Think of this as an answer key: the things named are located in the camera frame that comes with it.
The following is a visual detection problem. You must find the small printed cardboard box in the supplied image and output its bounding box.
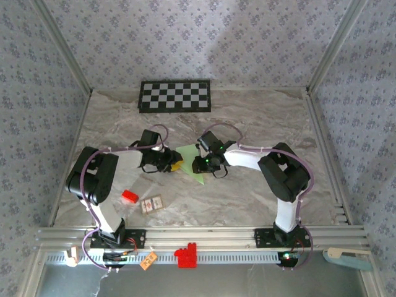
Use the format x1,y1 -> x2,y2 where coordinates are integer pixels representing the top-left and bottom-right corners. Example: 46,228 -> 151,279
139,194 -> 166,215

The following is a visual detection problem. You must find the small red toy brick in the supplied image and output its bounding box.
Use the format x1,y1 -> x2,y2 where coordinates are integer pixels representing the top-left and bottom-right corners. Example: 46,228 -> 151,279
121,189 -> 140,204

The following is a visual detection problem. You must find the black and white checkerboard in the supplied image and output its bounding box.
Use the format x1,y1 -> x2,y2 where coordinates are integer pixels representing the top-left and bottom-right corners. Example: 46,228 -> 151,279
137,80 -> 212,114

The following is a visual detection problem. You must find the red toy brick stack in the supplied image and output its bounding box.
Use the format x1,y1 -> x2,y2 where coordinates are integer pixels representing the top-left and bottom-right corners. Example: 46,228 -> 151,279
173,243 -> 198,269

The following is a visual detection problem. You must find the orange tag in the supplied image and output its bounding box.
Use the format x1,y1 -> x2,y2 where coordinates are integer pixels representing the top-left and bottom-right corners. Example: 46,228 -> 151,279
139,251 -> 158,272

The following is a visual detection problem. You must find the black left controller board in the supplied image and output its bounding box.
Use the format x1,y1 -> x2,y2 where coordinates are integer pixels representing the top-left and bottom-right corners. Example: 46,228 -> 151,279
102,252 -> 127,269

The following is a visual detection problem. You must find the black controller board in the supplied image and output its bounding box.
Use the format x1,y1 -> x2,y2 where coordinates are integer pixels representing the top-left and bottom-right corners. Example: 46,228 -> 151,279
277,251 -> 301,269
102,252 -> 127,269

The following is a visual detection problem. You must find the black right controller board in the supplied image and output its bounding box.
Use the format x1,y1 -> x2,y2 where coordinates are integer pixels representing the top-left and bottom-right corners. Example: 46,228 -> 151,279
277,251 -> 301,269

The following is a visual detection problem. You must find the small wooden hook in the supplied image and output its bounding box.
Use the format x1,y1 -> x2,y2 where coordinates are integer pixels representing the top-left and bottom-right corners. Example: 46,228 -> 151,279
63,246 -> 80,267

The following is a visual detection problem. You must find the aluminium front rail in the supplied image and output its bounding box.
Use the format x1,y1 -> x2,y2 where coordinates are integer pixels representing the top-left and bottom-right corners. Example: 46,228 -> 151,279
33,225 -> 371,252

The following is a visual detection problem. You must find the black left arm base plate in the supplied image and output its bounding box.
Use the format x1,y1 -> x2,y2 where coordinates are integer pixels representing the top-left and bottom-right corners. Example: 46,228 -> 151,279
90,228 -> 147,249

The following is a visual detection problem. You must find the aluminium side rail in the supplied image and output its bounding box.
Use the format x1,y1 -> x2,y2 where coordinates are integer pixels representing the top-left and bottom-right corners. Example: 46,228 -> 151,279
48,89 -> 93,228
304,88 -> 353,225

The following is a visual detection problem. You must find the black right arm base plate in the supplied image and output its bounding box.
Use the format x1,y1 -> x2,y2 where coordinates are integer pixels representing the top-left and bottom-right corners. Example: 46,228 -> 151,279
254,228 -> 312,249

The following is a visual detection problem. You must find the grey slotted cable duct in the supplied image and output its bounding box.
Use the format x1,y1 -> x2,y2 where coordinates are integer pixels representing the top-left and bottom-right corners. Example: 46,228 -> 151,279
45,251 -> 325,265

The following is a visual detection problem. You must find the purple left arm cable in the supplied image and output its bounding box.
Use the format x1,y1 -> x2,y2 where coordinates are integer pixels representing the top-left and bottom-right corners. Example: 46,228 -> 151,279
79,124 -> 170,273

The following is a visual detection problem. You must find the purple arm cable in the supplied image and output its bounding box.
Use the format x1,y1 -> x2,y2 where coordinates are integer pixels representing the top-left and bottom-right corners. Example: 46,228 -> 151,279
205,123 -> 315,272
79,124 -> 170,273

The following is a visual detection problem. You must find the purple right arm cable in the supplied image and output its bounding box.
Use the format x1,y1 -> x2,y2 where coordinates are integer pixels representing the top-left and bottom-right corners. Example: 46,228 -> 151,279
205,123 -> 315,272

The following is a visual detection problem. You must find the aluminium frame post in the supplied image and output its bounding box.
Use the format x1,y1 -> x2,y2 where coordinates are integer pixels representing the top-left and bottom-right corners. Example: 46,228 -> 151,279
30,0 -> 93,93
306,0 -> 369,93

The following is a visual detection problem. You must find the blue scraper with wooden handle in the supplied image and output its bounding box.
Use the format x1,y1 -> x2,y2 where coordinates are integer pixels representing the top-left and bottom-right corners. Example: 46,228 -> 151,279
322,246 -> 374,272

